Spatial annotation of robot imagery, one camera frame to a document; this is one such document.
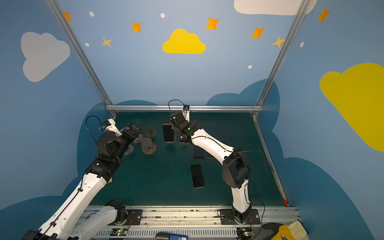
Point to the right aluminium frame post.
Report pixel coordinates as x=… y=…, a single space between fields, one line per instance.
x=291 y=34

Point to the horizontal aluminium frame bar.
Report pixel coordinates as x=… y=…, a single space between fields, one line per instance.
x=155 y=108

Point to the dark grey stand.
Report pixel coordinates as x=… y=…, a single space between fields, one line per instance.
x=150 y=132

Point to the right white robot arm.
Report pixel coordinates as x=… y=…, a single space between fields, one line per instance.
x=235 y=163

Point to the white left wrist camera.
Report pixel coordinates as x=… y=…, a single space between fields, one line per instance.
x=110 y=126

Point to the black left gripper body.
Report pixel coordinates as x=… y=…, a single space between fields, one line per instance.
x=132 y=130

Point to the aluminium frame post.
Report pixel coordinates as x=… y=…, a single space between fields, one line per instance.
x=291 y=34
x=64 y=24

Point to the blue black tool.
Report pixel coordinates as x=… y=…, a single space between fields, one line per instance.
x=170 y=236

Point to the wooden round phone stand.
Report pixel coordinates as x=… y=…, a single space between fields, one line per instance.
x=148 y=147

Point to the left aluminium frame post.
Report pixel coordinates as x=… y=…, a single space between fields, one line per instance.
x=64 y=24

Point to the pink phone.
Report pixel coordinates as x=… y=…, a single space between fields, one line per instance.
x=168 y=133

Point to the yellow cloth bag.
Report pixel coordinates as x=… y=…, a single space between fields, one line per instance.
x=294 y=231

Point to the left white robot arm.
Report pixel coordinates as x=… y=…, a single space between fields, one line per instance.
x=62 y=225

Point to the green phone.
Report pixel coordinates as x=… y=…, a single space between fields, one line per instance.
x=197 y=176

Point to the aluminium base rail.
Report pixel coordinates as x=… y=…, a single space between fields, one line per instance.
x=195 y=222

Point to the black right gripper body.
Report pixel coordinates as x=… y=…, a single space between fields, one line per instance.
x=177 y=119

